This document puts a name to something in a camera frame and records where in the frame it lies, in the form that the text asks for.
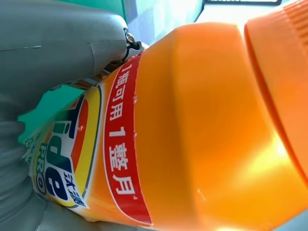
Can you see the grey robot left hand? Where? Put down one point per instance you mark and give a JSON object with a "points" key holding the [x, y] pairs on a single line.
{"points": [[53, 47]]}

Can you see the orange detergent bottle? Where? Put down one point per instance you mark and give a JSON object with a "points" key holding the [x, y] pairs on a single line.
{"points": [[192, 127]]}

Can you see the ribbed grey left arm sleeve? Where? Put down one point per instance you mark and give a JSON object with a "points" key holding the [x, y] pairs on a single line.
{"points": [[10, 159]]}

